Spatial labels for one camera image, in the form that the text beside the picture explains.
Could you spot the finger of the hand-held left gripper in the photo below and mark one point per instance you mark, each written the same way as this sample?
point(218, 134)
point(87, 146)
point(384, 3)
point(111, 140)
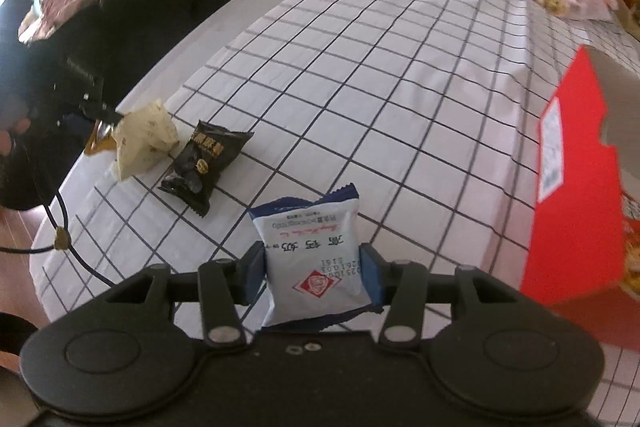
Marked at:
point(102, 113)

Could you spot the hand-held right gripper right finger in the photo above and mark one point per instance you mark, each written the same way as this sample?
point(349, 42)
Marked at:
point(372, 277)

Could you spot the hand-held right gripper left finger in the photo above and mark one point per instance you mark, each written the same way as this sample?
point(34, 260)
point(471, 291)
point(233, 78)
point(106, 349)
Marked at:
point(255, 277)

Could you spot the beige snack packet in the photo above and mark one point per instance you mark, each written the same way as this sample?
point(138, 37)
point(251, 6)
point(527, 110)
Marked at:
point(145, 137)

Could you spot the white and blue snack packet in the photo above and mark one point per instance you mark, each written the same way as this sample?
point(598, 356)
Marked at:
point(315, 257)

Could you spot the black snack packet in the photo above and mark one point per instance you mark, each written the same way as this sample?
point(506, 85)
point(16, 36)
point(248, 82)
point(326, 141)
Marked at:
point(205, 162)

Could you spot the red cardboard box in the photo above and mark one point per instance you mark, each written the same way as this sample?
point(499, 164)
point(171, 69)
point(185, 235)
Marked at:
point(570, 232)

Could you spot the person's left hand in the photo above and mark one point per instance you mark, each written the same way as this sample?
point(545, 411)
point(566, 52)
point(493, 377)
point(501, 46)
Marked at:
point(12, 134)

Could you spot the white checkered tablecloth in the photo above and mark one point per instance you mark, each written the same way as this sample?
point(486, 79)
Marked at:
point(375, 82)

